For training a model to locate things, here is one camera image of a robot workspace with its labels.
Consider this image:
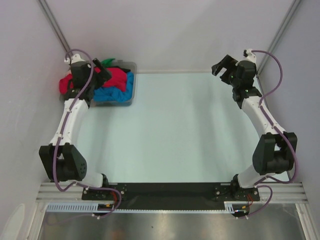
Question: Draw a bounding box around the red t shirt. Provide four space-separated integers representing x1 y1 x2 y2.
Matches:
58 67 127 95

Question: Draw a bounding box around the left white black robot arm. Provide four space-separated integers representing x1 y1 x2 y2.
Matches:
39 54 112 200

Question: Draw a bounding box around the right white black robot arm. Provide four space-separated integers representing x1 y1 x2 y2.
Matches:
211 51 298 201

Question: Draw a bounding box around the green t shirt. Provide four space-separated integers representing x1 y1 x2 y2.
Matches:
101 58 115 68

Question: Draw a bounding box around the blue t shirt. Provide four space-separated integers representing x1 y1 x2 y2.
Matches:
93 72 135 106

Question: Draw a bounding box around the black t shirt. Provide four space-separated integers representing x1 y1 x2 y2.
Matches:
112 65 131 74

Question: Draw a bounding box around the grey plastic bin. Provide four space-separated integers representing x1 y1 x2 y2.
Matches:
59 59 138 108

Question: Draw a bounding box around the white object bottom left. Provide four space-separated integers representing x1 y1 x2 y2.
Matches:
0 203 25 240

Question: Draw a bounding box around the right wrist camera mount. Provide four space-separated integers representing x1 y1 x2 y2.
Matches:
243 48 257 64

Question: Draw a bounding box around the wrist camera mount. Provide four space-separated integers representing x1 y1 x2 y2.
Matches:
64 53 86 65
243 48 257 64

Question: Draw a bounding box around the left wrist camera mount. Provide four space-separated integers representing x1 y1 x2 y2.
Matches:
64 53 86 65

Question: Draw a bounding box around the aluminium rail frame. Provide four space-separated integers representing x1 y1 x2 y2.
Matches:
36 182 308 204

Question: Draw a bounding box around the white slotted cable duct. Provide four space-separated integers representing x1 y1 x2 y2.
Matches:
46 202 248 214

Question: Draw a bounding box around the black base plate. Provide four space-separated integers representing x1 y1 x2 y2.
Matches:
82 181 261 211

